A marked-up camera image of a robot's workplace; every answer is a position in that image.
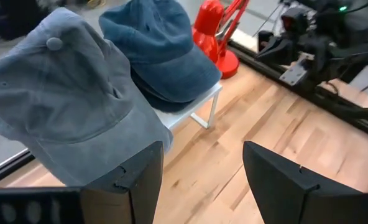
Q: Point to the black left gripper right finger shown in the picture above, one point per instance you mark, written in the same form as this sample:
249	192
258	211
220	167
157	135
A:
283	193

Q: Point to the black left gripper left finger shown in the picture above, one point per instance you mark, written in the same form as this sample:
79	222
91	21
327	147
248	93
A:
134	186

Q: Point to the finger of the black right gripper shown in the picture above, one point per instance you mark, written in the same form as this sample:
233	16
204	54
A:
275	51
264	37

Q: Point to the blue denim baseball cap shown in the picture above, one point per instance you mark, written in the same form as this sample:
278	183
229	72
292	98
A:
165	56

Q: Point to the grey baseball cap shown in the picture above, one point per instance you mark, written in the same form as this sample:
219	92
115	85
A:
62	93

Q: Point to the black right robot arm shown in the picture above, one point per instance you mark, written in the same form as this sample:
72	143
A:
358	28

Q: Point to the red desk lamp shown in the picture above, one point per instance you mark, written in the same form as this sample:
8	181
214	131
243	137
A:
207	28

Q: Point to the small white shelf table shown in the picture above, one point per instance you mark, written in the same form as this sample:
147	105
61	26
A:
184	113

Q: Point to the black table edge strip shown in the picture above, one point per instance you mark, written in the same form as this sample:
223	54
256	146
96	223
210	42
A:
7	169

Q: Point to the silver mounting bracket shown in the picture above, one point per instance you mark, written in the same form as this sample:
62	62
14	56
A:
294	73

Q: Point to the black aluminium table frame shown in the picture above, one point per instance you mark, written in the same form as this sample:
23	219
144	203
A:
342	107

